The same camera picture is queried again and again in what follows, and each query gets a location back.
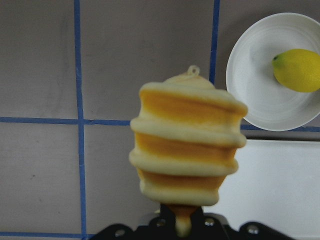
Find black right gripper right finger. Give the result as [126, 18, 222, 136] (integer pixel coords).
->
[188, 207, 292, 240]

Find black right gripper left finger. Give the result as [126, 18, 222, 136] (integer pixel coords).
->
[91, 204, 179, 240]

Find sliced toy bread loaf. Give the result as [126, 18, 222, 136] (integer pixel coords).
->
[129, 65, 248, 237]

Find cream plate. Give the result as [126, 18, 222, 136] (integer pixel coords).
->
[226, 12, 320, 131]

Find white rectangular tray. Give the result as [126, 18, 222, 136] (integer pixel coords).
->
[208, 140, 320, 240]

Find yellow lemon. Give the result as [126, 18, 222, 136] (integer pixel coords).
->
[271, 48, 320, 93]

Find brown paper table mat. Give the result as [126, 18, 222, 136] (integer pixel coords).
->
[0, 0, 320, 240]

